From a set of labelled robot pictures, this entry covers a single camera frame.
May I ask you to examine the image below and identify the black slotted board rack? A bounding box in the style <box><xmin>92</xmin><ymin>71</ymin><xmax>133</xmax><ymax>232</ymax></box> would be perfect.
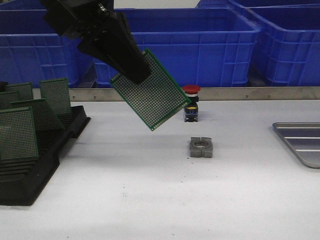
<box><xmin>0</xmin><ymin>82</ymin><xmax>92</xmax><ymax>207</ymax></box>

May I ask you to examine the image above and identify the centre blue plastic crate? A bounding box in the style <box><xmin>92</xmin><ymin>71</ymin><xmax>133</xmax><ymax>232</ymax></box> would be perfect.
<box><xmin>92</xmin><ymin>8</ymin><xmax>261</xmax><ymax>88</ymax></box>

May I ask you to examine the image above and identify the rear right green board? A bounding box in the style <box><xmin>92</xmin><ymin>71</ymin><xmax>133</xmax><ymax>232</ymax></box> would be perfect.
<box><xmin>39</xmin><ymin>78</ymin><xmax>72</xmax><ymax>116</ymax></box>

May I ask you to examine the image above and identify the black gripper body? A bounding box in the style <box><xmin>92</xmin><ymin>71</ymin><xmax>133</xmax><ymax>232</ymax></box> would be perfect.
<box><xmin>40</xmin><ymin>0</ymin><xmax>114</xmax><ymax>40</ymax></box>

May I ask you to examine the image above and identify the carried green perforated board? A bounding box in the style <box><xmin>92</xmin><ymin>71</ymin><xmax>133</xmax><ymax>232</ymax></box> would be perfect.
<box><xmin>110</xmin><ymin>48</ymin><xmax>191</xmax><ymax>131</ymax></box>

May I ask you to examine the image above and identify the left blue plastic crate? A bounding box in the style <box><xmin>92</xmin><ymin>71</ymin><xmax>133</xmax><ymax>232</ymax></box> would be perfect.
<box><xmin>0</xmin><ymin>9</ymin><xmax>93</xmax><ymax>88</ymax></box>

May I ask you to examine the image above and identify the blue plastic crate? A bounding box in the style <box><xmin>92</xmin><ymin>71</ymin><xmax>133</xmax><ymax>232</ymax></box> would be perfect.
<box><xmin>0</xmin><ymin>9</ymin><xmax>93</xmax><ymax>88</ymax></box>
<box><xmin>92</xmin><ymin>8</ymin><xmax>261</xmax><ymax>88</ymax></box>
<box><xmin>246</xmin><ymin>7</ymin><xmax>320</xmax><ymax>88</ymax></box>

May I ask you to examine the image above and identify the far right blue crate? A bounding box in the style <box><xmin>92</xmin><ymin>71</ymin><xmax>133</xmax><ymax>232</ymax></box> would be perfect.
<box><xmin>195</xmin><ymin>0</ymin><xmax>320</xmax><ymax>8</ymax></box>

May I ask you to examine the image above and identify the rear middle green board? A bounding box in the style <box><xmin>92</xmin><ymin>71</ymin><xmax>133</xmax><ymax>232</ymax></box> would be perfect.
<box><xmin>5</xmin><ymin>82</ymin><xmax>34</xmax><ymax>101</ymax></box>

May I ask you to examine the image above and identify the silver metal tray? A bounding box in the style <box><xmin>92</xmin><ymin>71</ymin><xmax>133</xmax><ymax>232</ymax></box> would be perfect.
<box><xmin>272</xmin><ymin>122</ymin><xmax>320</xmax><ymax>169</ymax></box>

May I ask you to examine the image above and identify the grey metal square nut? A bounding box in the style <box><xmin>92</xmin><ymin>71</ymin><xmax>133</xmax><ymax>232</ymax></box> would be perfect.
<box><xmin>189</xmin><ymin>137</ymin><xmax>213</xmax><ymax>158</ymax></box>

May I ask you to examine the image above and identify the steel table edge rail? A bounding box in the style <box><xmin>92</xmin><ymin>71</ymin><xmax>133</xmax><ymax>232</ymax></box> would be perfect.
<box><xmin>33</xmin><ymin>86</ymin><xmax>320</xmax><ymax>103</ymax></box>

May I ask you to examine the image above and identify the far left blue crate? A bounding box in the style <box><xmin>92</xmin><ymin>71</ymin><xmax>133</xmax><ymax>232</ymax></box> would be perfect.
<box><xmin>0</xmin><ymin>0</ymin><xmax>47</xmax><ymax>11</ymax></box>

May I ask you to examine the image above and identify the red emergency stop button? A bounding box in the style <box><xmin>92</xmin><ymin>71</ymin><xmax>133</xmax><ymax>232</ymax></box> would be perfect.
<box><xmin>182</xmin><ymin>85</ymin><xmax>201</xmax><ymax>122</ymax></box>

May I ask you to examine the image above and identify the right blue plastic crate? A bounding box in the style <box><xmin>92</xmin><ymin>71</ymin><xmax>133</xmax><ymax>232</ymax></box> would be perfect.
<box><xmin>246</xmin><ymin>7</ymin><xmax>320</xmax><ymax>88</ymax></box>

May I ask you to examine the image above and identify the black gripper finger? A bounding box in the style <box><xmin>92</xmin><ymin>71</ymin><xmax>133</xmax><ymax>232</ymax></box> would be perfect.
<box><xmin>78</xmin><ymin>37</ymin><xmax>140</xmax><ymax>84</ymax></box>
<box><xmin>94</xmin><ymin>11</ymin><xmax>151</xmax><ymax>83</ymax></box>

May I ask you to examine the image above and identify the left edge green board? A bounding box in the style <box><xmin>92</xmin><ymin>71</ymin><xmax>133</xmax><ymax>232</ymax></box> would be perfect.
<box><xmin>0</xmin><ymin>90</ymin><xmax>21</xmax><ymax>110</ymax></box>

